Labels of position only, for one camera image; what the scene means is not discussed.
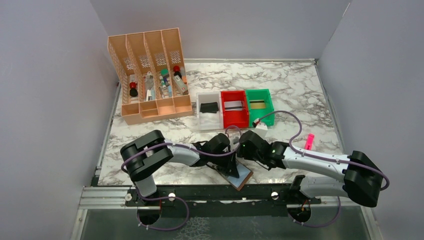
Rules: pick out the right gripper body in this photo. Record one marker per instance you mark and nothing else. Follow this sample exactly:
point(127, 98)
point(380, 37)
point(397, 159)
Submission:
point(243, 152)

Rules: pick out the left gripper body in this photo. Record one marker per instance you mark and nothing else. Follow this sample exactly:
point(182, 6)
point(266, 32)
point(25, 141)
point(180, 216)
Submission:
point(221, 160)

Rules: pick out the brown leather card holder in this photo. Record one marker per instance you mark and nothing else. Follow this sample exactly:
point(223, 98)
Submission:
point(244, 175)

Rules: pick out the white plastic bin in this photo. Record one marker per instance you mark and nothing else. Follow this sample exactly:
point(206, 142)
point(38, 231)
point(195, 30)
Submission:
point(208, 121)

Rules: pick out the red plastic bin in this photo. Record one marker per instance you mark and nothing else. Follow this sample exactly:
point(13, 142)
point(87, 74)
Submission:
point(236, 118)

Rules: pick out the green plastic bin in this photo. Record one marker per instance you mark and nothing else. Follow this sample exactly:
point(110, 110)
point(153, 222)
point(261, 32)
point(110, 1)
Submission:
point(259, 94)

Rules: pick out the orange desk organizer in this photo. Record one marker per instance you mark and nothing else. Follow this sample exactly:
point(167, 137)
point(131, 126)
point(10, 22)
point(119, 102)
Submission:
point(150, 59)

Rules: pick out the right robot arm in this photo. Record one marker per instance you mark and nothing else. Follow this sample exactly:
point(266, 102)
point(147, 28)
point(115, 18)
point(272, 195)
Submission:
point(352, 176)

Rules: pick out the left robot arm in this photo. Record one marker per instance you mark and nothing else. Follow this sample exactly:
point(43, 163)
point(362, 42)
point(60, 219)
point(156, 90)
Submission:
point(143, 156)

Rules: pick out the black card in white bin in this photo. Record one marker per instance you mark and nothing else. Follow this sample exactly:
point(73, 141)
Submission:
point(209, 107)

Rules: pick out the silver card in red bin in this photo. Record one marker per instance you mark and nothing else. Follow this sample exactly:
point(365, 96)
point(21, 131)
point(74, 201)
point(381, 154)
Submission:
point(233, 105)

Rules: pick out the gold card in green bin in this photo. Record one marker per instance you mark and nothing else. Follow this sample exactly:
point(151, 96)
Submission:
point(255, 105)

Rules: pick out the pink highlighter marker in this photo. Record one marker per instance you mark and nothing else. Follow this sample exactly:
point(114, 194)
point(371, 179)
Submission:
point(309, 141)

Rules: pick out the red black stamp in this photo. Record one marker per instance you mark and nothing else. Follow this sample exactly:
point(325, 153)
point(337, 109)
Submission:
point(133, 89)

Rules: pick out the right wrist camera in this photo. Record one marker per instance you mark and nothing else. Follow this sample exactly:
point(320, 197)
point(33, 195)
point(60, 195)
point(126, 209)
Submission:
point(261, 129)

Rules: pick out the black mounting rail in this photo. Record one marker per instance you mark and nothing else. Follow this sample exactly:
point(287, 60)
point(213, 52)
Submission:
point(179, 201)

